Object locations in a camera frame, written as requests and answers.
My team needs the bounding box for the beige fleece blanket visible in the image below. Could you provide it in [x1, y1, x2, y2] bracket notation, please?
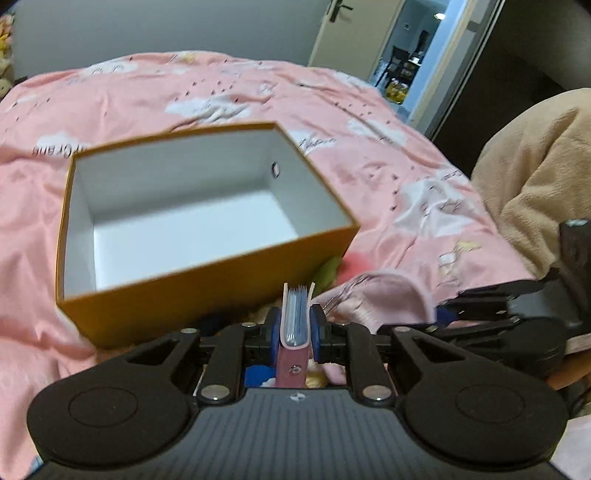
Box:
[471, 88, 591, 287]

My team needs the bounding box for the dark chair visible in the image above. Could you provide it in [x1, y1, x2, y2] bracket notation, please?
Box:
[385, 44, 413, 88]

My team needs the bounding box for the pink green fluffy toy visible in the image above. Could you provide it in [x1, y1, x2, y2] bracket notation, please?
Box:
[316, 251, 384, 289]

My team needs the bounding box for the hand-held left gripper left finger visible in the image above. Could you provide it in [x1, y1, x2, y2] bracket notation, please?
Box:
[121, 307, 282, 407]

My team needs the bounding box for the white door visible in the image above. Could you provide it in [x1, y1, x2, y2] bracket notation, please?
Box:
[308, 0, 407, 70]

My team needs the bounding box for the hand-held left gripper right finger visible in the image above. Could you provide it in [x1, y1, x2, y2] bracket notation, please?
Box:
[310, 302, 467, 407]

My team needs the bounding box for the orange cardboard box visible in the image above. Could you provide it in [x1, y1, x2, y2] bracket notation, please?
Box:
[55, 121, 361, 349]

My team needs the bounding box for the pink card holder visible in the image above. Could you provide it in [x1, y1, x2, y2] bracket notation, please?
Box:
[277, 282, 317, 389]

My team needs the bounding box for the row of plush toys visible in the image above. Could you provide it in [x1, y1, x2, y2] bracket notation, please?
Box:
[0, 14, 17, 97]

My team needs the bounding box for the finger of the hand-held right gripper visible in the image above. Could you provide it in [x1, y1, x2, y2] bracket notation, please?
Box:
[436, 279, 550, 324]
[376, 318, 513, 352]

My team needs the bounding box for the pink printed blanket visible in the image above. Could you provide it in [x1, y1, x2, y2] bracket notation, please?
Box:
[0, 52, 543, 467]

